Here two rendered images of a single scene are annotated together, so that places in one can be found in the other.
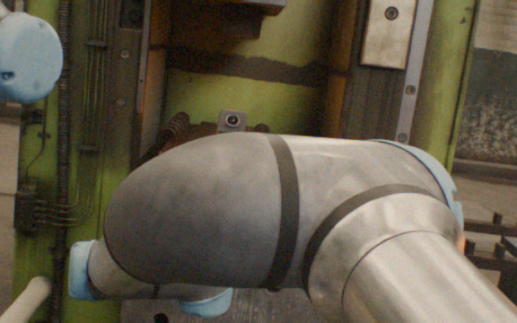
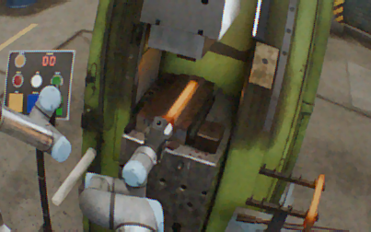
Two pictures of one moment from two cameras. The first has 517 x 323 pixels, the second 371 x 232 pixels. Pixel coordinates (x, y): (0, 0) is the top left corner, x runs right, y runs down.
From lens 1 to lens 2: 1.02 m
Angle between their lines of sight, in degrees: 23
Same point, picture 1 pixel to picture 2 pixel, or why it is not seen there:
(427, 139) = (282, 122)
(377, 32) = (257, 68)
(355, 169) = (130, 214)
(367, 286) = not seen: outside the picture
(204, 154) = (94, 201)
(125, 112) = (129, 83)
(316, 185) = (119, 215)
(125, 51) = (131, 55)
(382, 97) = (260, 98)
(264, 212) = (105, 219)
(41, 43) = (63, 148)
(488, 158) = not seen: outside the picture
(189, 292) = not seen: hidden behind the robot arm
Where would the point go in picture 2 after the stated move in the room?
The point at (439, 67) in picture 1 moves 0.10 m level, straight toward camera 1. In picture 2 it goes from (289, 89) to (280, 98)
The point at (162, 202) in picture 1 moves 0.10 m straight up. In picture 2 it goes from (86, 208) to (85, 182)
